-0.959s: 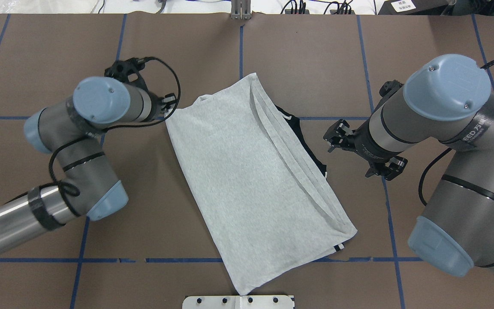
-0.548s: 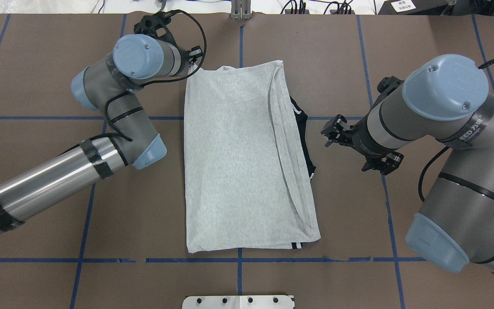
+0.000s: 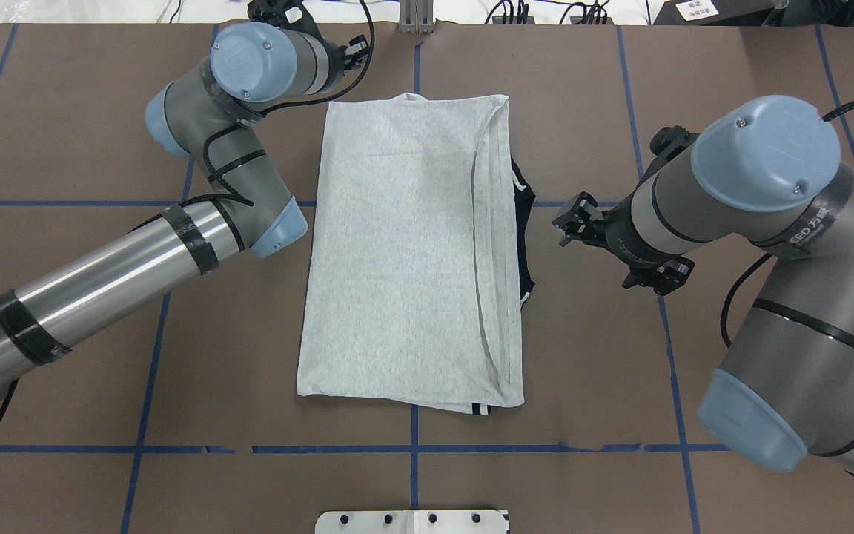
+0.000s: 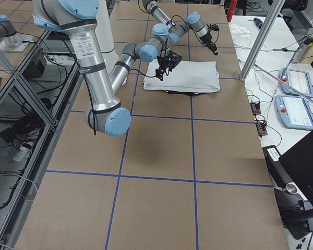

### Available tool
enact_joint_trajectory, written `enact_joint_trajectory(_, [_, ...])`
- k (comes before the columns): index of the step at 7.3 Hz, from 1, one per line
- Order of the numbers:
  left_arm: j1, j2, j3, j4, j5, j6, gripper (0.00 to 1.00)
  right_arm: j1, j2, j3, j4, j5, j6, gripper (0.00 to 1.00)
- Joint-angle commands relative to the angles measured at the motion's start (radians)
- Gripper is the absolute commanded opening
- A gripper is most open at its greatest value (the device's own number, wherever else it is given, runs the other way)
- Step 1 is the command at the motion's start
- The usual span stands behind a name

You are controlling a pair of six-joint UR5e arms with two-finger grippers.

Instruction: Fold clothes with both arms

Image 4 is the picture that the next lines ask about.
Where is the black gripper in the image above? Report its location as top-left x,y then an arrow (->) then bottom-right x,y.
155,51 -> 172,81
199,32 -> 219,55

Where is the aluminium frame post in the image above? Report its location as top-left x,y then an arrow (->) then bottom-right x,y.
239,0 -> 285,82

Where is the metal reacher grabber tool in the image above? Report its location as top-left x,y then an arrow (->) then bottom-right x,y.
254,64 -> 313,105

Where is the grey cartoon print t-shirt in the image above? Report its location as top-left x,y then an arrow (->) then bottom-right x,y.
143,61 -> 220,95

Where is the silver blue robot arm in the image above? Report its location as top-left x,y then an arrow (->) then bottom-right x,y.
141,1 -> 219,55
33,1 -> 168,136

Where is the far blue teach pendant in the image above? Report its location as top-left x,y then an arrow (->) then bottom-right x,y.
280,68 -> 313,97

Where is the near blue teach pendant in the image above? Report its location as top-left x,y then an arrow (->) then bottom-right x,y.
275,94 -> 313,131

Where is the blue teach pendant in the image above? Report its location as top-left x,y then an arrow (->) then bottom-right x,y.
280,68 -> 313,97
275,94 -> 313,131

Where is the red fire extinguisher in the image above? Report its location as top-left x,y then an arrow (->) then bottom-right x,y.
226,0 -> 238,22

